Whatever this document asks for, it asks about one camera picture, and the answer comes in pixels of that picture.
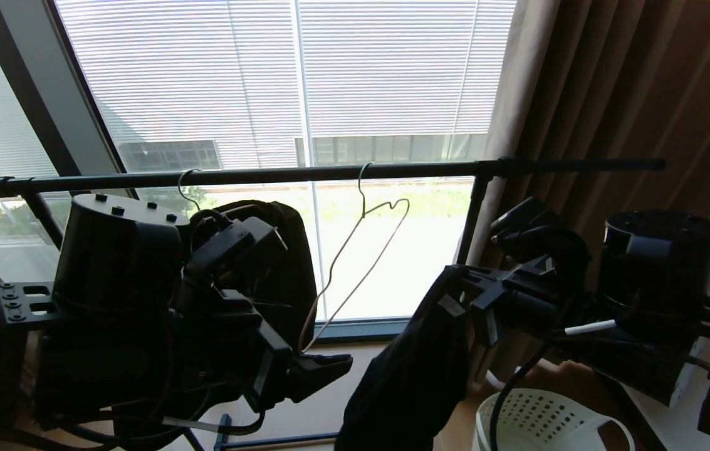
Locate white laundry basket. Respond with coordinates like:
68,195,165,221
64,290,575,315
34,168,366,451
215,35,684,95
474,388,636,451

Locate black cable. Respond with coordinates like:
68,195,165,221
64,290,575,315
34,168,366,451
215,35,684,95
488,318,619,451
60,407,268,451
189,209,233,231

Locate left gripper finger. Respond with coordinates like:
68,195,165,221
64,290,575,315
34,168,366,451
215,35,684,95
292,354,354,380
285,376,338,403

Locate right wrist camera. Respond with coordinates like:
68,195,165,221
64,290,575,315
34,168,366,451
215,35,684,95
491,197,592,279

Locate pink clothes hanger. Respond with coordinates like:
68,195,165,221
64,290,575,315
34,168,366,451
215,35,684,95
298,163,412,353
177,169,268,221

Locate black shorts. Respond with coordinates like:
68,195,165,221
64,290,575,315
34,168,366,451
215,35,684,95
110,200,319,451

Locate window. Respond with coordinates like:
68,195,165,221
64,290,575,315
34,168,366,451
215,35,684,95
0,0,518,342

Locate black garment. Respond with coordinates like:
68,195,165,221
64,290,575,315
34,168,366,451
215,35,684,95
335,264,478,451

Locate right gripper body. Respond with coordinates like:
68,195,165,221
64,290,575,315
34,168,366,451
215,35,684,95
469,260,575,348

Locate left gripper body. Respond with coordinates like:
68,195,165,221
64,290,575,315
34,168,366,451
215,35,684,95
201,294,298,414

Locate black clothes rack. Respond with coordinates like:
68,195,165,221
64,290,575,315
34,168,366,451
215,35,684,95
0,157,667,451

